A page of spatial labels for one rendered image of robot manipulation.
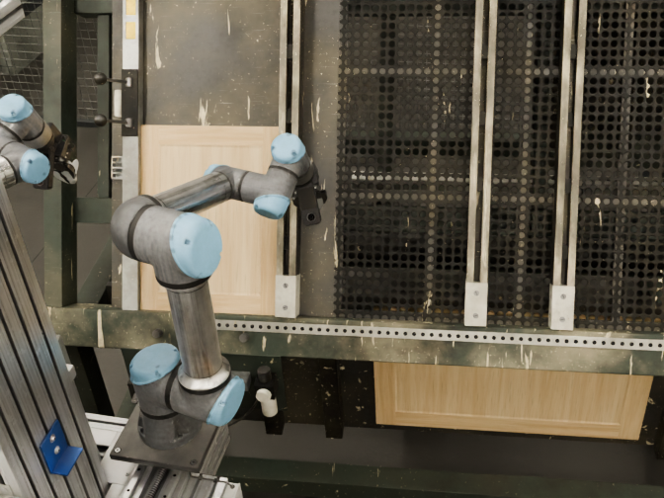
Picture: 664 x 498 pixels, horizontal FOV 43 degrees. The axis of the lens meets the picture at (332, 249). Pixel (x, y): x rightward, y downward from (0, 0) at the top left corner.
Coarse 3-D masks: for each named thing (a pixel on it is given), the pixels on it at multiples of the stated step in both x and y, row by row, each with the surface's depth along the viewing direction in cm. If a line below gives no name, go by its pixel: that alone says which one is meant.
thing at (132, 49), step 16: (128, 16) 255; (128, 48) 256; (128, 64) 256; (128, 144) 258; (128, 160) 258; (128, 176) 258; (128, 192) 259; (128, 272) 261; (128, 288) 261; (128, 304) 262
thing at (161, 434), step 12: (144, 420) 198; (156, 420) 196; (168, 420) 196; (180, 420) 198; (192, 420) 201; (144, 432) 199; (156, 432) 198; (168, 432) 198; (180, 432) 200; (192, 432) 201; (156, 444) 199; (168, 444) 199; (180, 444) 200
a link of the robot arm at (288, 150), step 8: (280, 136) 197; (288, 136) 197; (296, 136) 197; (272, 144) 197; (280, 144) 197; (288, 144) 196; (296, 144) 196; (272, 152) 197; (280, 152) 196; (288, 152) 196; (296, 152) 195; (304, 152) 199; (272, 160) 199; (280, 160) 196; (288, 160) 196; (296, 160) 197; (304, 160) 201; (288, 168) 197; (296, 168) 198; (304, 168) 203
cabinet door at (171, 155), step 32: (160, 128) 258; (192, 128) 257; (224, 128) 255; (256, 128) 254; (160, 160) 259; (192, 160) 258; (224, 160) 256; (256, 160) 255; (160, 192) 260; (224, 224) 258; (256, 224) 256; (224, 256) 259; (256, 256) 257; (160, 288) 262; (224, 288) 259; (256, 288) 258
